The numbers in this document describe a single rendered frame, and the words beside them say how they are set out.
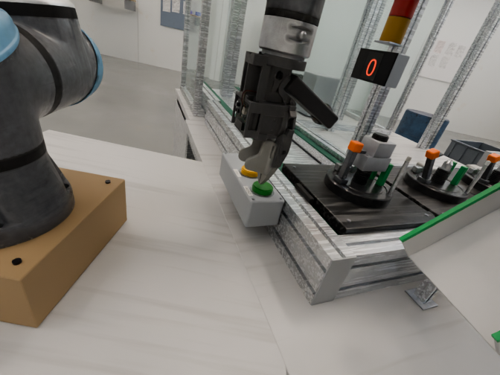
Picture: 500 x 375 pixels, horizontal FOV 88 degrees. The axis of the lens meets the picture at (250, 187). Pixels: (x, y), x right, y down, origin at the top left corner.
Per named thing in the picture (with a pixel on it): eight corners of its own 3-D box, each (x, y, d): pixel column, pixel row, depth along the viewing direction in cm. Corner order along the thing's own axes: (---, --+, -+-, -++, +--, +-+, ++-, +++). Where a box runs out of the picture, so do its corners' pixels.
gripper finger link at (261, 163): (236, 183, 46) (245, 134, 42) (265, 183, 48) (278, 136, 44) (242, 192, 44) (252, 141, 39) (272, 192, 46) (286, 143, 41)
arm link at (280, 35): (300, 27, 39) (331, 29, 33) (292, 59, 42) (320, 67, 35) (256, 15, 37) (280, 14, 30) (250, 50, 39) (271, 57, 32)
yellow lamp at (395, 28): (390, 41, 58) (400, 15, 56) (374, 39, 62) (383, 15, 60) (405, 45, 60) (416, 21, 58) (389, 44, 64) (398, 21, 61)
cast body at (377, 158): (361, 171, 50) (377, 137, 47) (347, 161, 53) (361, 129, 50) (392, 172, 53) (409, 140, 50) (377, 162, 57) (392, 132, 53)
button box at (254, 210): (245, 228, 48) (251, 200, 45) (218, 174, 64) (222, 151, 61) (277, 225, 51) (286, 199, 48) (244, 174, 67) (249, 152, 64)
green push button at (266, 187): (254, 200, 47) (257, 190, 46) (248, 188, 50) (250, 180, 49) (274, 199, 49) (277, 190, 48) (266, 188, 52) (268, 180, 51)
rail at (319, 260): (310, 306, 41) (335, 256, 35) (204, 123, 111) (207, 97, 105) (338, 300, 43) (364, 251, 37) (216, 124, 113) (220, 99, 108)
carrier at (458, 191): (440, 228, 52) (479, 174, 46) (361, 172, 71) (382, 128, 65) (506, 221, 61) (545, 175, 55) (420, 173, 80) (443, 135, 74)
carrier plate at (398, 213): (342, 238, 42) (347, 228, 41) (280, 170, 61) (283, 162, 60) (436, 228, 52) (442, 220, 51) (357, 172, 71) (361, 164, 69)
